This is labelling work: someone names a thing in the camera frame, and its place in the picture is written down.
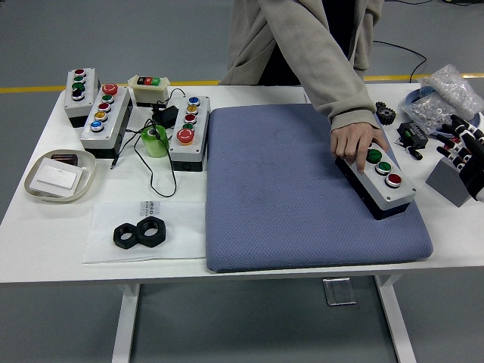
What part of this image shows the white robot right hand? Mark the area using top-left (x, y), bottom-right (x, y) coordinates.
top-left (436, 114), bottom-right (484, 203)

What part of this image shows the person's right hand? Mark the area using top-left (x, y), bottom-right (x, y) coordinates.
top-left (329, 123), bottom-right (390, 175)

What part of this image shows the four-button box with selector knob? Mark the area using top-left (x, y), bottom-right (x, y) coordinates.
top-left (334, 141), bottom-right (417, 222)

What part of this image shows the four-button box with black button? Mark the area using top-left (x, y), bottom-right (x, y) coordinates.
top-left (63, 67), bottom-right (102, 129)

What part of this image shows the five-button box, mushroom button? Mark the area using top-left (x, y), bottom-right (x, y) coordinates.
top-left (169, 94), bottom-right (212, 173)
top-left (79, 82), bottom-right (134, 159)

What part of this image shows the grey block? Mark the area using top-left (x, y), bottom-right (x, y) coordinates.
top-left (425, 157), bottom-right (473, 208)

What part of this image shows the black gear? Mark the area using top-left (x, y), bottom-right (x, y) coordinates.
top-left (375, 101), bottom-right (397, 126)

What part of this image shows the black module with green terminal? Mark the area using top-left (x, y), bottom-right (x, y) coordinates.
top-left (396, 120), bottom-right (430, 150)

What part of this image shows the clear bag of washers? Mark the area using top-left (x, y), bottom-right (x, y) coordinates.
top-left (402, 92), bottom-right (468, 135)

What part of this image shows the blue round plate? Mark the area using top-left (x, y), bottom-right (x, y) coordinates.
top-left (403, 88), bottom-right (482, 137)

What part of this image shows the bubble wrap bag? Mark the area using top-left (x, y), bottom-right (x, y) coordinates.
top-left (419, 64), bottom-right (484, 122)

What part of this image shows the blue-grey padded mat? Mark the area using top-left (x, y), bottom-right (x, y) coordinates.
top-left (205, 104), bottom-right (434, 273)

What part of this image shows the person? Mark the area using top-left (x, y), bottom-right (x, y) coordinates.
top-left (219, 0), bottom-right (390, 175)

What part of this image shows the white table leg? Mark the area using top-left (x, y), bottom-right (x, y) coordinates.
top-left (112, 283), bottom-right (143, 363)
top-left (374, 275), bottom-right (417, 363)

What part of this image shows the black power adapter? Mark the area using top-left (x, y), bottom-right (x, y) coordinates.
top-left (150, 104), bottom-right (179, 128)

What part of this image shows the clear plastic bag sheet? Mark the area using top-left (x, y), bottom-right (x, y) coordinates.
top-left (82, 200), bottom-right (208, 265)

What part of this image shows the green tape roll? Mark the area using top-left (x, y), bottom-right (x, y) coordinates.
top-left (141, 124), bottom-right (169, 159)

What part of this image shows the large black hex nut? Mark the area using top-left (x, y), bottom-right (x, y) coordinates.
top-left (135, 215), bottom-right (168, 248)

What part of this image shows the small black hex nut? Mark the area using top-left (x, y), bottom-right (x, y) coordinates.
top-left (113, 222), bottom-right (141, 250)

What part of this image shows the white shallow tray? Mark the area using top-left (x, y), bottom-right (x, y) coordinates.
top-left (23, 148), bottom-right (98, 204)

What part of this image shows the dark brown small block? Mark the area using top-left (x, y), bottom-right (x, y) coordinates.
top-left (51, 153), bottom-right (79, 166)

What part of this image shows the black floor cable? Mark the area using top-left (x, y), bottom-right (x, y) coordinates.
top-left (374, 39), bottom-right (427, 82)

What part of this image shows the silver bracket under table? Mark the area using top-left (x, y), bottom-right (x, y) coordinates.
top-left (321, 277), bottom-right (357, 306)

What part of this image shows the cream switch box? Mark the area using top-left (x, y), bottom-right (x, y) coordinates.
top-left (127, 74), bottom-right (172, 108)

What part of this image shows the thin black adapter cable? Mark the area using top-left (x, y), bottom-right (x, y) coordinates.
top-left (110, 87), bottom-right (187, 198)

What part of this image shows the white switch plate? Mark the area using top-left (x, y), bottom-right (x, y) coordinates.
top-left (29, 157), bottom-right (85, 197)

